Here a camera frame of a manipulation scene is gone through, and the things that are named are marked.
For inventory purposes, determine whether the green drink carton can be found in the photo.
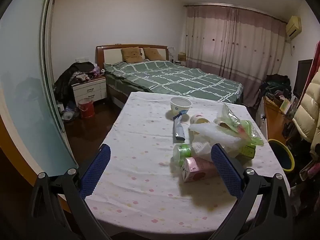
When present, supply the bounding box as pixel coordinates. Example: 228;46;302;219
236;144;256;162

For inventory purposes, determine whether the yellow rim trash bin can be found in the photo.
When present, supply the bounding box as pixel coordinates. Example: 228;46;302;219
268;139;295;172

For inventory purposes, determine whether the pink milk carton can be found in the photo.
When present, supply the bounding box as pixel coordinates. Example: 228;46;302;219
181;157;219;183

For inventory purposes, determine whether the white floral tablecloth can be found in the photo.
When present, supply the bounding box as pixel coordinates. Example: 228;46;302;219
85;91;291;238

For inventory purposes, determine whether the white bubble wrap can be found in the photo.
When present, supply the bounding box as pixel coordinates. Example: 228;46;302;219
189;122;247;161

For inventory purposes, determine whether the green plastic bag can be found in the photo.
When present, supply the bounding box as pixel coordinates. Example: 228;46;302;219
215;104;264;146

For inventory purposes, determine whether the silver blue tube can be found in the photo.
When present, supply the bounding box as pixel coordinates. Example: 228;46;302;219
173;113;185;141

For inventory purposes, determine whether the small paper cup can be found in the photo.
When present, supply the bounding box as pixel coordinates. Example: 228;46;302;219
190;114;209;124

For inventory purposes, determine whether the wooden desk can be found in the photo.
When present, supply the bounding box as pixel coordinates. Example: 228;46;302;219
263;96;289;144

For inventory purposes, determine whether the red bucket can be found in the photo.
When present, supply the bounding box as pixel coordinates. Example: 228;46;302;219
78;98;95;119

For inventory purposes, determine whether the white nightstand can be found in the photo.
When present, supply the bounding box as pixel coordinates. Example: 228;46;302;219
72;75;107;105

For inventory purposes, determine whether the cream puffer jacket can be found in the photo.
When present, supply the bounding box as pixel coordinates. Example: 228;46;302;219
293;70;319;155

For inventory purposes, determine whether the frosted glass sliding door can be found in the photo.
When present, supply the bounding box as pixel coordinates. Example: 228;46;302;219
1;0;76;176

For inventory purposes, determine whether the dark clothes pile on desk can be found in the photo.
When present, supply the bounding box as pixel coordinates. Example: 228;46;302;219
259;74;292;99

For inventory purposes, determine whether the bed with green plaid duvet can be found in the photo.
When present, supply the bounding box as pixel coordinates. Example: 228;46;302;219
104;60;244;104

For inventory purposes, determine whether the clothes pile on nightstand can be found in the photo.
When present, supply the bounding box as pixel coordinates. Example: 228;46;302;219
54;61;100;106

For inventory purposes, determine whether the wooden headboard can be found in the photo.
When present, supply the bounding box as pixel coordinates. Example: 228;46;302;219
95;44;169;69

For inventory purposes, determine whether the left brown pillow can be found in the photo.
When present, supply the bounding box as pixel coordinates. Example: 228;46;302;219
121;47;144;63

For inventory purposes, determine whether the brown pillow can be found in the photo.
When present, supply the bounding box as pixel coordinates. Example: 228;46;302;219
121;47;144;63
143;47;165;61

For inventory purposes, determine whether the black television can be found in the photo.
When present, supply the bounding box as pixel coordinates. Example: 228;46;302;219
293;59;312;99

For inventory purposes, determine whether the pink striped curtain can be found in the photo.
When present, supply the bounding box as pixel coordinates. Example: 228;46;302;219
183;5;286;107

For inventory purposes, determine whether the right brown pillow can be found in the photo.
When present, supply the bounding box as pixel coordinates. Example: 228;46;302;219
143;47;165;61

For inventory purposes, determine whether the wall air conditioner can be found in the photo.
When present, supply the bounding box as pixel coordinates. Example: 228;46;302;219
286;16;302;40

